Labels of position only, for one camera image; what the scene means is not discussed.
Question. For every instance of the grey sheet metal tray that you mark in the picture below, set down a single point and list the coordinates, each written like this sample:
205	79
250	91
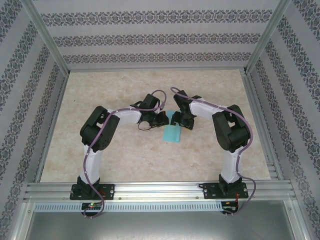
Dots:
160	225

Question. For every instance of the circuit board with green light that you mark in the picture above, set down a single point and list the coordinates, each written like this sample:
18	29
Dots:
91	206

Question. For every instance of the aluminium frame post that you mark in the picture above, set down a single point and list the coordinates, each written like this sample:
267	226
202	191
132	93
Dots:
265	37
50	42

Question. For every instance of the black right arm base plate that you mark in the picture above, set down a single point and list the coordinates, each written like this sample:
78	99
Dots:
210	191

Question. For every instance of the wide aluminium side rail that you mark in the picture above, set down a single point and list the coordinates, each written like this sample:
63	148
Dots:
253	100

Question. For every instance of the small dark circuit board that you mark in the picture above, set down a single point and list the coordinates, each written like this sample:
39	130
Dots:
228	208

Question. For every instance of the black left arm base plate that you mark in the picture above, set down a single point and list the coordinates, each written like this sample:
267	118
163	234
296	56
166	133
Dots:
108	191

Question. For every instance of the long aluminium mounting rail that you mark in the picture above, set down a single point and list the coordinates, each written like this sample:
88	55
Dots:
155	190

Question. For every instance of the narrow aluminium side rail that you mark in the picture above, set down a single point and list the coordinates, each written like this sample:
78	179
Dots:
52	125

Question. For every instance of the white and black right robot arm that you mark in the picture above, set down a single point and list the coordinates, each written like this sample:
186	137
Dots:
231	167

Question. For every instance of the thin aluminium wall rail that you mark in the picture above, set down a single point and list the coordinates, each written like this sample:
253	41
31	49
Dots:
155	70

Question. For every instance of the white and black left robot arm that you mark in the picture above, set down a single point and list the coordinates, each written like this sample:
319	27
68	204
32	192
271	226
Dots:
93	165

